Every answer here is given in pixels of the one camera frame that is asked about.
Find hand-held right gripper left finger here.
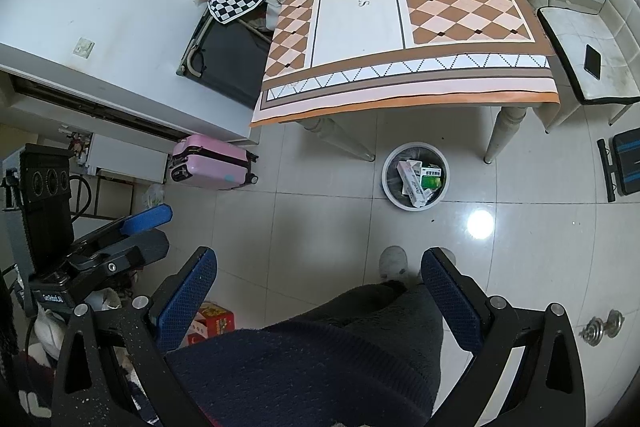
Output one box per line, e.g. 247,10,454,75
50,247,219,427

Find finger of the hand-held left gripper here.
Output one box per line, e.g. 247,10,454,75
70,229,171,275
75,203,173,253

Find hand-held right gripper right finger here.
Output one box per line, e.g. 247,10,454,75
420,248,587,427

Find white carton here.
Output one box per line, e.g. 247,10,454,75
402,179,435,208
396,161,423,198

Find green white box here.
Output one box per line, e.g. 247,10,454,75
419,166,444,192

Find white trash bin black liner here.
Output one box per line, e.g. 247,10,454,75
382,142,451,212

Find clear plastic bag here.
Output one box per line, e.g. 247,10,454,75
142,184,166,208

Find red cardboard box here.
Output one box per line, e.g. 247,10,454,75
187,302,236,348

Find white low cabinet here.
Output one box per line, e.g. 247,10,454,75
85,134,168,185

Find person's left grey slipper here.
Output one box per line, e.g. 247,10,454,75
379,246,410,282

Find pink suitcase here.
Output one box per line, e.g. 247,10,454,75
169,133,260,192

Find person's dark trousers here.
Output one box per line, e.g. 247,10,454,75
165,279,446,427

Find small metal dumbbell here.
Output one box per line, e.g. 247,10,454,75
580,308,626,348

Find white table leg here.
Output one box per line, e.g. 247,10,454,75
300,117,377,164
482,107,527,165

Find black folding bed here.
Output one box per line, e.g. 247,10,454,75
176,4,275,110

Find black phone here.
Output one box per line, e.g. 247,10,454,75
583,44,603,80

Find white cushioned chair black trim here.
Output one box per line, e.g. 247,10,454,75
536,0,640,128

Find diamond patterned tablecloth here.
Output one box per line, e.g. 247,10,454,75
249,0,560,128

